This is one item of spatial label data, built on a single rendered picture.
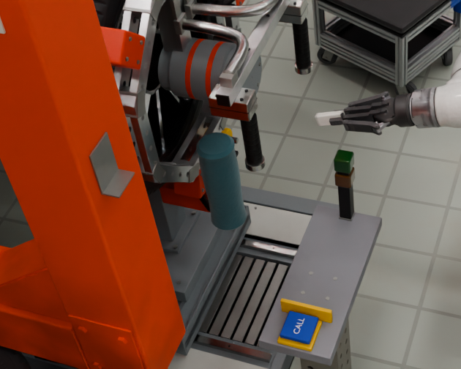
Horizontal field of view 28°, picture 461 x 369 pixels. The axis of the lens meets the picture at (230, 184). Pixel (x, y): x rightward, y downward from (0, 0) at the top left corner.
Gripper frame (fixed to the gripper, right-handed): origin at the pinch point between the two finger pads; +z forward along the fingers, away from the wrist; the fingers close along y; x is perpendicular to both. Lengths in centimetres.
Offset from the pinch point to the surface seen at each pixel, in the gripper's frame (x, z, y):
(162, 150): -3.7, 41.5, 9.9
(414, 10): 36, 5, -94
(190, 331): 44, 48, 30
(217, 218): 10.4, 28.3, 20.9
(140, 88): -36, 24, 27
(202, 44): -28.7, 20.9, 3.6
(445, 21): 56, 2, -114
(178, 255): 34, 55, 11
